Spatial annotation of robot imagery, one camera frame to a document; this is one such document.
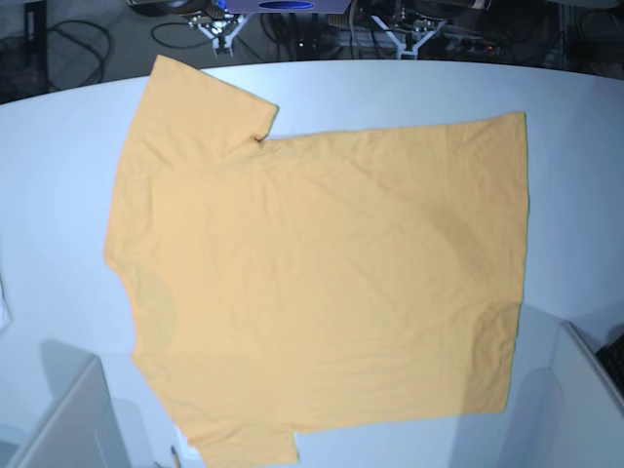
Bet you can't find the yellow orange T-shirt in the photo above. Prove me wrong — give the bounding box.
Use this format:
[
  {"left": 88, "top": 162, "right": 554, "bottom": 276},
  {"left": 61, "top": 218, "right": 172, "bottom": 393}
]
[{"left": 104, "top": 57, "right": 528, "bottom": 467}]

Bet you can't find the pencil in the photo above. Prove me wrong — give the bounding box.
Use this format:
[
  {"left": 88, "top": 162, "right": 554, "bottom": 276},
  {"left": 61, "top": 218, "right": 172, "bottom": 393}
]
[{"left": 171, "top": 446, "right": 181, "bottom": 468}]

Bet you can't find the grey partition panel left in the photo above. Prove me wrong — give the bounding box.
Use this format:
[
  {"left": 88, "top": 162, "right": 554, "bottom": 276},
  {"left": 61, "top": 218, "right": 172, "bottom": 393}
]
[{"left": 1, "top": 355, "right": 132, "bottom": 467}]

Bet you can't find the grey partition panel right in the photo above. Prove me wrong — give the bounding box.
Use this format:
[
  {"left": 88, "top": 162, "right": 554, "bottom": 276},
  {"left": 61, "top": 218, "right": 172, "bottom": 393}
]
[{"left": 562, "top": 322, "right": 623, "bottom": 436}]

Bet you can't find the black keyboard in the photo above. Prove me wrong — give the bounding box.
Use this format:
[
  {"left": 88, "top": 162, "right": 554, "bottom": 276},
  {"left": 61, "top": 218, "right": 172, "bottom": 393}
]
[{"left": 596, "top": 335, "right": 624, "bottom": 391}]

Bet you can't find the blue purple device box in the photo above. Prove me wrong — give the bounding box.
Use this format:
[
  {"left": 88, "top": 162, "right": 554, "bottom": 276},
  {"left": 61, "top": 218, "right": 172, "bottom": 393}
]
[{"left": 224, "top": 0, "right": 351, "bottom": 14}]

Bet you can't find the grey partition panel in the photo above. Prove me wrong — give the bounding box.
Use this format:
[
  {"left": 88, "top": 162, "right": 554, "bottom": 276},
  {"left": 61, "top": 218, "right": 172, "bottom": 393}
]
[
  {"left": 1, "top": 355, "right": 132, "bottom": 467},
  {"left": 562, "top": 322, "right": 623, "bottom": 436}
]

